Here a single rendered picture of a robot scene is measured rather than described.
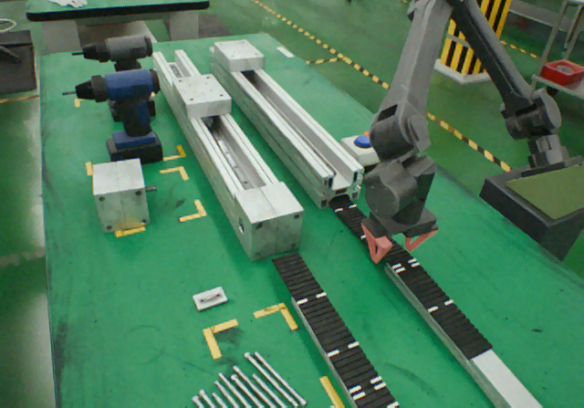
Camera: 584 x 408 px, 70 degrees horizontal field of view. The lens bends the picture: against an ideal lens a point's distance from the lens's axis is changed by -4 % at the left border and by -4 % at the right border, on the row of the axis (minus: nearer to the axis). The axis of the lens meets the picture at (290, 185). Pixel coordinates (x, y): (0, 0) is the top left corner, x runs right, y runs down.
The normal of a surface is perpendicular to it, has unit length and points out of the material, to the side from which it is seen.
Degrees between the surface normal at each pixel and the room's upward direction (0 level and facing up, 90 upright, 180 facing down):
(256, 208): 0
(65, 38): 90
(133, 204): 90
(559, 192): 90
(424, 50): 45
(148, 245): 0
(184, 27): 90
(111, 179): 0
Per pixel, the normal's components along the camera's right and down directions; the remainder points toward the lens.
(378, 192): -0.69, 0.39
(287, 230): 0.43, 0.56
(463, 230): 0.07, -0.80
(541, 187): -0.89, 0.22
